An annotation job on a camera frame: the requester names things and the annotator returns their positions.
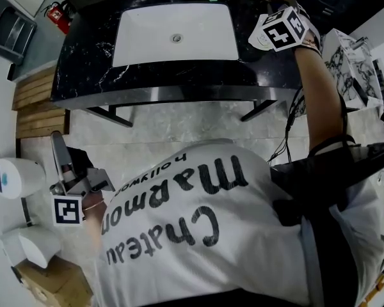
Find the slim chrome faucet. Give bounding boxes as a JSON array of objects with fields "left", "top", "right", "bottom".
[{"left": 351, "top": 36, "right": 371, "bottom": 50}]

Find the white marble sink block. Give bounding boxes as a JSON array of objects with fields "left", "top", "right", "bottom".
[{"left": 321, "top": 27, "right": 384, "bottom": 109}]

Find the white toilet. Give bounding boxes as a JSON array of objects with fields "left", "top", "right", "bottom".
[{"left": 0, "top": 226, "right": 62, "bottom": 269}]

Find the small cardboard box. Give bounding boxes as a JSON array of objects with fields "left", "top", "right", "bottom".
[{"left": 12, "top": 255, "right": 94, "bottom": 307}]

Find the white pump bottle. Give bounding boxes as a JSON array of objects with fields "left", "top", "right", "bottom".
[{"left": 247, "top": 13, "right": 276, "bottom": 52}]

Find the wooden slat pallet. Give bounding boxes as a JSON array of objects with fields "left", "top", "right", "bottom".
[{"left": 11, "top": 65, "right": 68, "bottom": 139}]

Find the person's left forearm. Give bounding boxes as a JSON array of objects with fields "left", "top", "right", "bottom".
[{"left": 81, "top": 193, "right": 109, "bottom": 257}]

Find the white rectangular sink basin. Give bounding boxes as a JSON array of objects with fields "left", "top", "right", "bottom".
[{"left": 111, "top": 3, "right": 241, "bottom": 68}]

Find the red fire extinguisher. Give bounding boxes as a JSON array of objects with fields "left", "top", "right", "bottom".
[{"left": 40, "top": 0, "right": 73, "bottom": 36}]

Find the gray shoulder strap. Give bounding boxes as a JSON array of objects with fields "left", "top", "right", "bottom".
[{"left": 300, "top": 225, "right": 326, "bottom": 307}]

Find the black marble vanity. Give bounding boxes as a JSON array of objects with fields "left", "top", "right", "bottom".
[{"left": 50, "top": 0, "right": 304, "bottom": 128}]

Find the black plastic cabinet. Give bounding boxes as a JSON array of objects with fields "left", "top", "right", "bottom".
[{"left": 290, "top": 0, "right": 384, "bottom": 37}]

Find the person's white printed t-shirt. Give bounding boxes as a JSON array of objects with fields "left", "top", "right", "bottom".
[{"left": 92, "top": 138, "right": 384, "bottom": 307}]

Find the black cable bundle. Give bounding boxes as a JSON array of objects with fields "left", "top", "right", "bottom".
[{"left": 266, "top": 86, "right": 305, "bottom": 166}]

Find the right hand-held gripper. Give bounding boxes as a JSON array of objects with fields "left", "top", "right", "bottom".
[{"left": 260, "top": 6, "right": 321, "bottom": 53}]

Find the brown beaded bracelet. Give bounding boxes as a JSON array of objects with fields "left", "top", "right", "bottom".
[{"left": 301, "top": 36, "right": 321, "bottom": 56}]

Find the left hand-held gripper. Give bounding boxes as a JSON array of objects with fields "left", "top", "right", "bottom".
[{"left": 49, "top": 130, "right": 116, "bottom": 228}]

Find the person's right forearm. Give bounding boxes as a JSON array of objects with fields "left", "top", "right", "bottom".
[{"left": 293, "top": 45, "right": 349, "bottom": 155}]

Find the thin metal bracelet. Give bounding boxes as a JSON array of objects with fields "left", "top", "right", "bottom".
[{"left": 81, "top": 198, "right": 106, "bottom": 212}]

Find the black body harness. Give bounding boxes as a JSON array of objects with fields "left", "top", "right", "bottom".
[{"left": 273, "top": 198, "right": 369, "bottom": 307}]

